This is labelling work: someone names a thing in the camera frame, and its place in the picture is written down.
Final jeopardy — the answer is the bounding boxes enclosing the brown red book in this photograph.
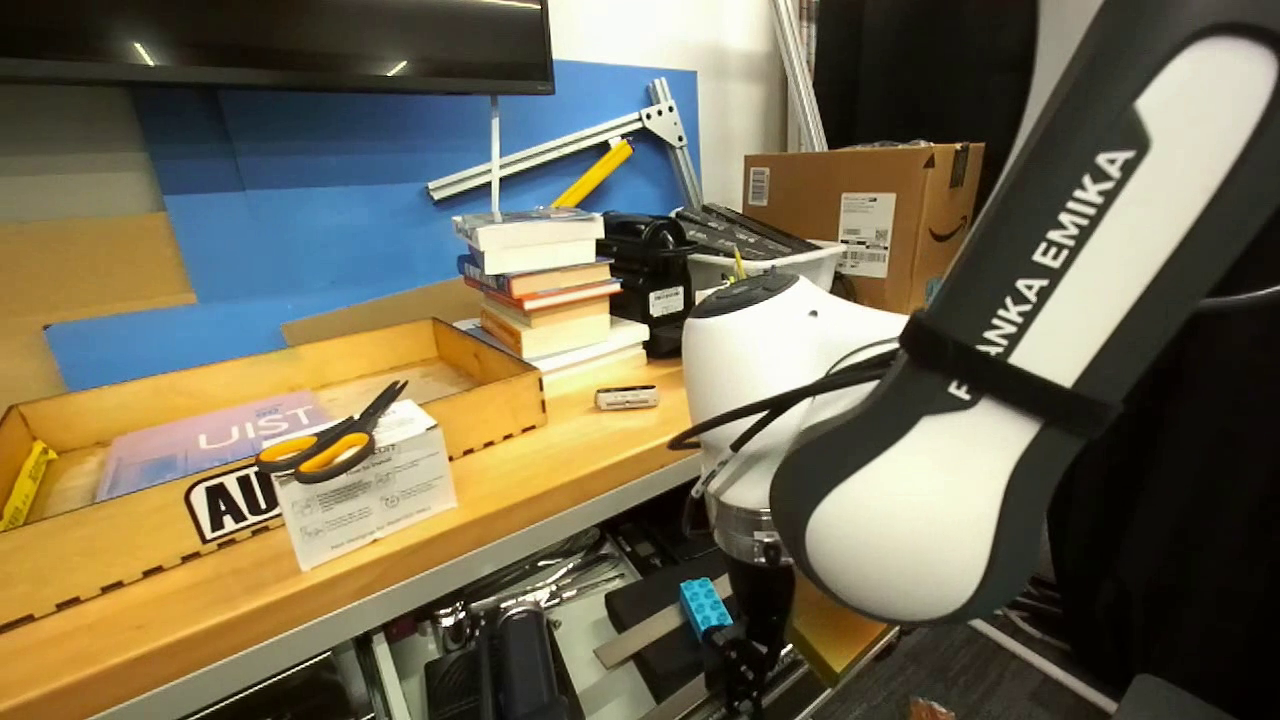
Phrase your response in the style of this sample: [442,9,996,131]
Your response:
[456,257,630,320]

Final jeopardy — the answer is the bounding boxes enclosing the yellow handled scissors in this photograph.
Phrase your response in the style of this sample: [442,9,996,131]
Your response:
[251,375,413,490]

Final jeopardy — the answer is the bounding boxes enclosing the shallow wooden box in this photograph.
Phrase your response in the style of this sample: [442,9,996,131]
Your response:
[0,313,547,631]

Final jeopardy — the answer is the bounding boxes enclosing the white thick book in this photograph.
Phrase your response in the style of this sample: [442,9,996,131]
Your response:
[449,208,608,281]

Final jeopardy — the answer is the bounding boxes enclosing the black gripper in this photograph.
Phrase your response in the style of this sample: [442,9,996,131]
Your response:
[700,549,805,720]

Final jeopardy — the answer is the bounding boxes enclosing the blue foam board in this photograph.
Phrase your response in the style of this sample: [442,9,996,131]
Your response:
[46,56,703,395]

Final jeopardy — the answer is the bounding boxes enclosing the small silver metal piece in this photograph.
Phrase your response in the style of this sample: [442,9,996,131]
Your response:
[590,381,664,418]

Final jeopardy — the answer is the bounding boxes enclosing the white flat book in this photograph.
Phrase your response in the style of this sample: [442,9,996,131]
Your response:
[527,315,657,402]

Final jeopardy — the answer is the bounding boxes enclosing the brown cardboard box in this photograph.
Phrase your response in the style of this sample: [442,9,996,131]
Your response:
[739,141,994,320]

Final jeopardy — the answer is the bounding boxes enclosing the yellow bar tool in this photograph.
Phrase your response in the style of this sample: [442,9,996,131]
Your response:
[547,137,639,216]

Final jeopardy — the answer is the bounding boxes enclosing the grey metal drawer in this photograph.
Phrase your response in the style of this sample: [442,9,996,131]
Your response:
[586,525,899,720]

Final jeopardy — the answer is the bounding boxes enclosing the grey plastic tray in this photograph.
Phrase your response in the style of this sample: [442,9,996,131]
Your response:
[671,202,852,299]

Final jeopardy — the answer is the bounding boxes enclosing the black device box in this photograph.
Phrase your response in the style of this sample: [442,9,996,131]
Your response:
[601,212,703,366]

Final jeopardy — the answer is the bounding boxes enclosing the purple UIST book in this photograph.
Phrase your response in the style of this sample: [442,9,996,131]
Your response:
[94,387,340,505]

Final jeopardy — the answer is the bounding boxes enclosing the yellow strip tool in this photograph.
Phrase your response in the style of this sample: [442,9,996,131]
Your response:
[0,438,61,537]

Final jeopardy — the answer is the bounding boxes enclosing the aluminium extrusion bars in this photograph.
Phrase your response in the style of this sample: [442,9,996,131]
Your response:
[770,0,831,156]

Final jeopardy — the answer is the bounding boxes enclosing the tan book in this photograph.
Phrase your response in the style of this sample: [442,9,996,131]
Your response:
[471,295,619,366]

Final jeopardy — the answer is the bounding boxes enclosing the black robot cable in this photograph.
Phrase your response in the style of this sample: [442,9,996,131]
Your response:
[664,342,924,457]

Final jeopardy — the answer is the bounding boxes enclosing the black tool case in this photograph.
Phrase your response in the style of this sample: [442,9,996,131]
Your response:
[606,525,734,703]

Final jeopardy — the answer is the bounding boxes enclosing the black flat monitor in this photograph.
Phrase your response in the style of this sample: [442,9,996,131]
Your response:
[0,0,561,101]

